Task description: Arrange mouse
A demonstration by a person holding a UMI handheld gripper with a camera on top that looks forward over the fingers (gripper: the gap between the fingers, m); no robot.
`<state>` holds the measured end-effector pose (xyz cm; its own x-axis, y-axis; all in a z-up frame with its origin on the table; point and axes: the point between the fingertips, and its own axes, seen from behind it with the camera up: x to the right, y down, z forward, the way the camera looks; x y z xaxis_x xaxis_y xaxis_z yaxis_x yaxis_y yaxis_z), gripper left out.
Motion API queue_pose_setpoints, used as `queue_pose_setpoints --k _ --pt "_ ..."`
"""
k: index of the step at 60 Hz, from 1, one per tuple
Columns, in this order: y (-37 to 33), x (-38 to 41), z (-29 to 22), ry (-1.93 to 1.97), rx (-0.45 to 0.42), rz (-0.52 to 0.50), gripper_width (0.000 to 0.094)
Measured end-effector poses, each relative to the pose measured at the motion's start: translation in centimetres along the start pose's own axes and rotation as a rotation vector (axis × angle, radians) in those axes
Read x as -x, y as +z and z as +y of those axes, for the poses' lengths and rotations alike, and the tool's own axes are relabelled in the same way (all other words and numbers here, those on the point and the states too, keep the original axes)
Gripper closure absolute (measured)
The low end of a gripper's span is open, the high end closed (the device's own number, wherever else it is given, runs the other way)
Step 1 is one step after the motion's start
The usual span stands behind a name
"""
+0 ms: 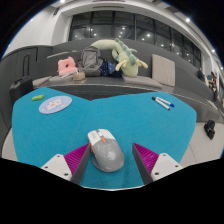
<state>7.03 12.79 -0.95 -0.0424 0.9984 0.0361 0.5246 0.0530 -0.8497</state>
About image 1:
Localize grey and white computer mouse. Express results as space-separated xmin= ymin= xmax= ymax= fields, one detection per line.
xmin=87 ymin=128 xmax=126 ymax=173

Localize grey backpack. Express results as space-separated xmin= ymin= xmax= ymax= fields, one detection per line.
xmin=78 ymin=46 xmax=104 ymax=77

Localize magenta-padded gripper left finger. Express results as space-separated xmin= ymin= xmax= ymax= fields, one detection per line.
xmin=40 ymin=143 xmax=92 ymax=186

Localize white marker with blue cap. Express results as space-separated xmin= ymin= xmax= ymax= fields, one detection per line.
xmin=155 ymin=96 xmax=175 ymax=108

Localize dark blue patterned bag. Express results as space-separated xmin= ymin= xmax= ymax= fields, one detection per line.
xmin=99 ymin=60 xmax=124 ymax=78

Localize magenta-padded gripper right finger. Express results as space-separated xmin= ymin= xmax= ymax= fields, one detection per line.
xmin=131 ymin=142 xmax=184 ymax=185

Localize grey seat cushion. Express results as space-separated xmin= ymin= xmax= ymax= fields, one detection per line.
xmin=48 ymin=73 xmax=76 ymax=84
xmin=32 ymin=75 xmax=53 ymax=88
xmin=121 ymin=73 xmax=164 ymax=90

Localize green eraser block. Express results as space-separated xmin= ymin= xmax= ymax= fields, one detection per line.
xmin=31 ymin=94 xmax=45 ymax=102

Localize person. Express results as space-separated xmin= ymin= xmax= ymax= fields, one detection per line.
xmin=198 ymin=67 xmax=206 ymax=81
xmin=206 ymin=71 xmax=219 ymax=93

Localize ceiling spot lights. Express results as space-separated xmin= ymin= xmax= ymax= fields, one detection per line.
xmin=29 ymin=0 xmax=218 ymax=54

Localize dark glass window wall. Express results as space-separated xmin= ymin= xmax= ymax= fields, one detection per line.
xmin=68 ymin=10 xmax=203 ymax=69

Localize green dragon plush toy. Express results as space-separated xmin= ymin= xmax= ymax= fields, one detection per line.
xmin=90 ymin=38 xmax=149 ymax=78

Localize pink plush cushion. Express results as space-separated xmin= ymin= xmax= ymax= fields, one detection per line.
xmin=57 ymin=56 xmax=78 ymax=76

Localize beige upright cushion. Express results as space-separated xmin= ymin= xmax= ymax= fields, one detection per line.
xmin=151 ymin=53 xmax=177 ymax=88

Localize black bag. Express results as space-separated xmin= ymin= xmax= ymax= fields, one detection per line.
xmin=203 ymin=119 xmax=216 ymax=140

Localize tan woven basket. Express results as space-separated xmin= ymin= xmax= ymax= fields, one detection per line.
xmin=72 ymin=71 xmax=87 ymax=82

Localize round light blue mouse pad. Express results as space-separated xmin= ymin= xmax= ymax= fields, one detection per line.
xmin=38 ymin=95 xmax=73 ymax=115

